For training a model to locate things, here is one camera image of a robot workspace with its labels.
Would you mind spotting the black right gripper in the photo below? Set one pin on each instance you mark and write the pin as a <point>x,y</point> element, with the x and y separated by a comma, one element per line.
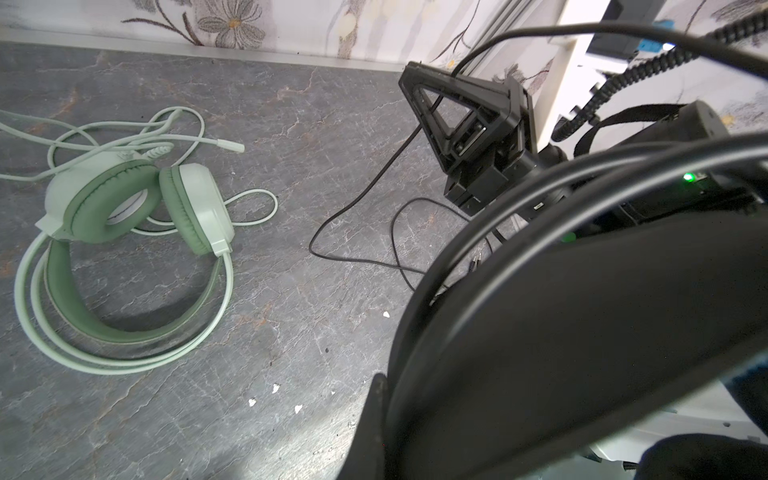
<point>478,131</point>

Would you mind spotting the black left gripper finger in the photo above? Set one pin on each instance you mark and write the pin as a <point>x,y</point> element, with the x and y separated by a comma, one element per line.
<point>366,458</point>

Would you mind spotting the black wired headphones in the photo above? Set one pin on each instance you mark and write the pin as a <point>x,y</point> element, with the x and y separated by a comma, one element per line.
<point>541,338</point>

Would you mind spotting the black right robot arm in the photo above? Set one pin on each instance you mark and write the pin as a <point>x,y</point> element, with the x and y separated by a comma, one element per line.
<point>539,194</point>

